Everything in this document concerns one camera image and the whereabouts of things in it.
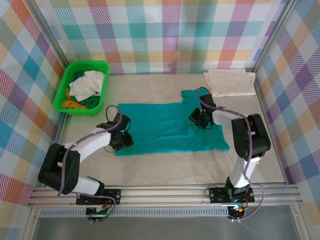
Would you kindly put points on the teal t-shirt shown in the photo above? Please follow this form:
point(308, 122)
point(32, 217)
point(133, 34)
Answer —
point(155, 125)

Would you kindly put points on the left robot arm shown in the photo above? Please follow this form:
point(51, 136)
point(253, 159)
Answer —
point(87, 142)

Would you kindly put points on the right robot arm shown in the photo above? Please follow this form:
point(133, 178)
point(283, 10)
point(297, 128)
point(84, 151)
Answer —
point(252, 140)

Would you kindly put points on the white folded t-shirt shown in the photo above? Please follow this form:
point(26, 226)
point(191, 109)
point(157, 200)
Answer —
point(230, 83)

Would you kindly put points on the green t-shirt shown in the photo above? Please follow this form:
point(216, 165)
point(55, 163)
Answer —
point(92, 101)

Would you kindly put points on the yellow t-shirt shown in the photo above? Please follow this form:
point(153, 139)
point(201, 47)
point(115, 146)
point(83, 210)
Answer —
point(71, 103)

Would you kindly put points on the white crumpled t-shirt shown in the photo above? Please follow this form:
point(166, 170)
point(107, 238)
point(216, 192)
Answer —
point(85, 85)

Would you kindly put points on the left controller board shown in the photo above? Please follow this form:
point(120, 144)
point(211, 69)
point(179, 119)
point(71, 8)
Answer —
point(96, 212)

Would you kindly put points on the controller board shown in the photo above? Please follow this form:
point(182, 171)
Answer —
point(96, 212)
point(237, 211)

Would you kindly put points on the green plastic basket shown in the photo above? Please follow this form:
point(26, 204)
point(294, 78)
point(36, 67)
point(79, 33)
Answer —
point(82, 63)

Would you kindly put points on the right controller board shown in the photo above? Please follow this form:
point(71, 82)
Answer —
point(237, 211)

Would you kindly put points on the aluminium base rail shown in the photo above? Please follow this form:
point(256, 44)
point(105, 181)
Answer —
point(162, 195)

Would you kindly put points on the aluminium frame post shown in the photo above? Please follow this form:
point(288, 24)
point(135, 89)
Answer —
point(47, 27)
point(275, 35)

